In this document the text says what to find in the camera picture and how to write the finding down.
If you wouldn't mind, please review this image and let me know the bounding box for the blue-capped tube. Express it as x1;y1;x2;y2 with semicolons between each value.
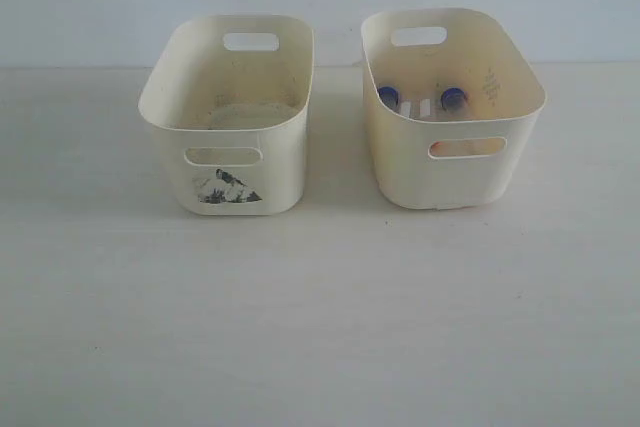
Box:
377;86;400;112
440;87;468;116

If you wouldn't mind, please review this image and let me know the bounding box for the orange-capped tube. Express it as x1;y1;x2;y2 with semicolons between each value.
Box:
429;142;442;157

